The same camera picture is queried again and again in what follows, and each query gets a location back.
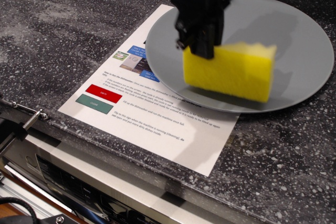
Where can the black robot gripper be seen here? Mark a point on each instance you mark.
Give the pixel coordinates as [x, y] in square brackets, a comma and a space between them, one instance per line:
[200, 25]

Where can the yellow sponge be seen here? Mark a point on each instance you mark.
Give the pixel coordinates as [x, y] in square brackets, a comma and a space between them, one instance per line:
[241, 69]

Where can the grey round plate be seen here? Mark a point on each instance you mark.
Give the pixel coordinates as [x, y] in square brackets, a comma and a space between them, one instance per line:
[304, 59]

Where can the laminated dishwasher instruction sheet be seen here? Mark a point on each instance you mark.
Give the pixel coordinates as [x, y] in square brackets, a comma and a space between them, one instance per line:
[125, 99]

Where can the metal clamp with spring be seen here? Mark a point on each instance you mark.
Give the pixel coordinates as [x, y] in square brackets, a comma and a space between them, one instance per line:
[11, 131]

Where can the black bracket with screw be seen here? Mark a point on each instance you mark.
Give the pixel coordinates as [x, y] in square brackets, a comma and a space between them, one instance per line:
[59, 219]

